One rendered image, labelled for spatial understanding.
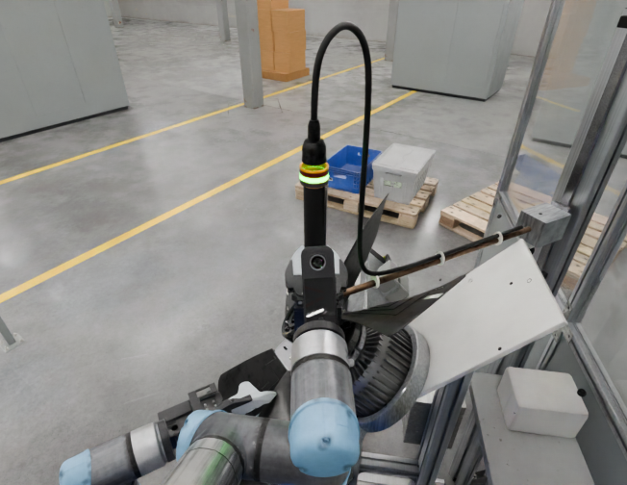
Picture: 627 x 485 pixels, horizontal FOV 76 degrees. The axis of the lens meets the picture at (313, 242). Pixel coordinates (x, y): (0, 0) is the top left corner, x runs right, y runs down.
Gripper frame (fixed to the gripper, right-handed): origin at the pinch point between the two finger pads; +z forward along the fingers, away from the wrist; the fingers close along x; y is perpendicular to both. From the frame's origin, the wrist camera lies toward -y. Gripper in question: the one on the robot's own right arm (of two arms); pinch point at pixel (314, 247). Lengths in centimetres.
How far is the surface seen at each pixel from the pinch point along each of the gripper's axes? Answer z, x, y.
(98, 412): 65, -108, 147
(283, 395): -9.5, -6.4, 28.0
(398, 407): -7.6, 17.4, 36.1
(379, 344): 2.4, 14.2, 27.8
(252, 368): 7.5, -15.1, 41.4
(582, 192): 25, 63, 4
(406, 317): -12.6, 13.7, 4.5
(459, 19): 671, 254, 30
